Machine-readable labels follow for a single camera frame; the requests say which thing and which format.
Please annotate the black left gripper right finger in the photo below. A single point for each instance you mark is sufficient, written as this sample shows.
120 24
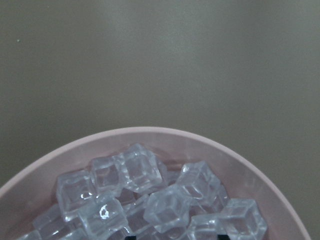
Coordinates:
222 237

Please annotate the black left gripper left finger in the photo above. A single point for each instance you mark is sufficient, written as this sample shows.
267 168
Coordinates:
131 237

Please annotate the pink bowl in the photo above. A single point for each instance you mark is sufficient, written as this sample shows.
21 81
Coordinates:
32 190

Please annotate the clear ice cubes pile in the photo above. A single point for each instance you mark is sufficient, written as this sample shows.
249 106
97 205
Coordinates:
134 194

